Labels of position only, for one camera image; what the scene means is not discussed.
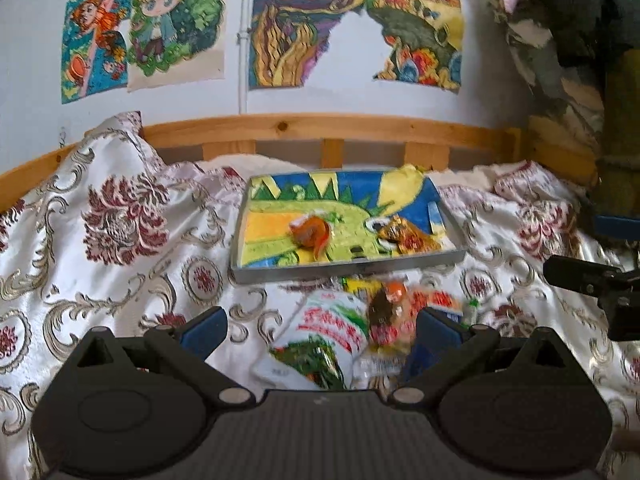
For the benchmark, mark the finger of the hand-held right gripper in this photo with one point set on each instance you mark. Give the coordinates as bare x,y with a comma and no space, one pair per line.
575,274
619,226

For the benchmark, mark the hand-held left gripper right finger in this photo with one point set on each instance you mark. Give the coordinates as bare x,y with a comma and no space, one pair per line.
431,341

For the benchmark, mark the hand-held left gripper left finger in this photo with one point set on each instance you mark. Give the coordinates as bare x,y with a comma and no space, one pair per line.
204,334

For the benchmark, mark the rice cracker packet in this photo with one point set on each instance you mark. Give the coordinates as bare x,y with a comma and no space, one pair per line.
440,301

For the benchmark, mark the brown snack with red label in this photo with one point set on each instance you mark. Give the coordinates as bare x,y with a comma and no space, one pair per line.
387,320

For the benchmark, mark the clear bread snack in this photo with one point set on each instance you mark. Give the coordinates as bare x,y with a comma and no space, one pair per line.
377,366

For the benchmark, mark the metal tray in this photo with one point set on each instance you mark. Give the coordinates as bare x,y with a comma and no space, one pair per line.
260,272

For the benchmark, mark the white green snack packet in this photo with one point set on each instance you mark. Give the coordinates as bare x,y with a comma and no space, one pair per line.
327,330

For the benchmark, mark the yellow snack packet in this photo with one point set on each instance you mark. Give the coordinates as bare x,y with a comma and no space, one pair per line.
362,286

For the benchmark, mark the red gold snack packet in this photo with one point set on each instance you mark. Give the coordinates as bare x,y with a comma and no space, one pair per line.
407,237

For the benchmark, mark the floral satin blanket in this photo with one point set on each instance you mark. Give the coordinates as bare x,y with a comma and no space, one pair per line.
115,260

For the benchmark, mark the colourful painted cloth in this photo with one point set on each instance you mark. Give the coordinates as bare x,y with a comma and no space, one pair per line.
280,225

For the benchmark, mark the orange wrapped snack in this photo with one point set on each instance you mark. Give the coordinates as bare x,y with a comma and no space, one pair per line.
311,234

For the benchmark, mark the camouflage jacket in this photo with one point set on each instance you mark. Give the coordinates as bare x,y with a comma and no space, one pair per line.
550,70

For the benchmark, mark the white pillow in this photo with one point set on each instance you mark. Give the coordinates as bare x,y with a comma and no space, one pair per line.
250,164

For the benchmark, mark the dark hanging garment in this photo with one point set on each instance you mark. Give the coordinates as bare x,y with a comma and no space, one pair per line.
580,5

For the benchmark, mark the white wall pipe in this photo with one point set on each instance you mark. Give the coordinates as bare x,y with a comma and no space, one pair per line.
243,60

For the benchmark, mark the landscape painting wall poster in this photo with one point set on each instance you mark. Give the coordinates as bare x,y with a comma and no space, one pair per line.
420,25

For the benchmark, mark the orange-haired cartoon wall poster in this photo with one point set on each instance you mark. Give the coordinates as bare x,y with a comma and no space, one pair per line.
92,45

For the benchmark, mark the blond cartoon wall poster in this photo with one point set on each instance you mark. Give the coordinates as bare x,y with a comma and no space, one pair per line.
172,20

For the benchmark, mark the swirl painting wall poster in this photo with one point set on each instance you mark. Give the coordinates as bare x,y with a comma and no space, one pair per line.
295,25

